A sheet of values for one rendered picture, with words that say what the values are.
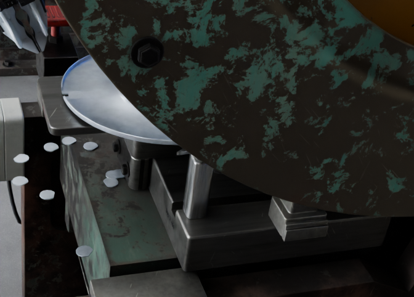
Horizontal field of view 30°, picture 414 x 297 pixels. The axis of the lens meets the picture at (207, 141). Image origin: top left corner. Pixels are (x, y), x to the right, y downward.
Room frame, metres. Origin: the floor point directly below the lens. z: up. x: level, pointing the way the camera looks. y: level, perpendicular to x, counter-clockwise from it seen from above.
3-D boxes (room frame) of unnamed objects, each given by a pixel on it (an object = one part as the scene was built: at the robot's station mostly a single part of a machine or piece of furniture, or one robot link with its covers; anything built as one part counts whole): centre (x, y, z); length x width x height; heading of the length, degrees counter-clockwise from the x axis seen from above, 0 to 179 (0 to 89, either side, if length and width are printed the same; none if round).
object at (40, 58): (1.21, 0.29, 0.62); 0.10 x 0.06 x 0.20; 23
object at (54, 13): (1.23, 0.29, 0.72); 0.07 x 0.06 x 0.08; 113
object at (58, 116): (0.95, 0.12, 0.72); 0.25 x 0.14 x 0.14; 113
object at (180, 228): (1.01, -0.05, 0.68); 0.45 x 0.30 x 0.06; 23
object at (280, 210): (0.86, -0.11, 0.76); 0.17 x 0.06 x 0.10; 23
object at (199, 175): (0.80, 0.00, 0.75); 0.03 x 0.03 x 0.10; 23
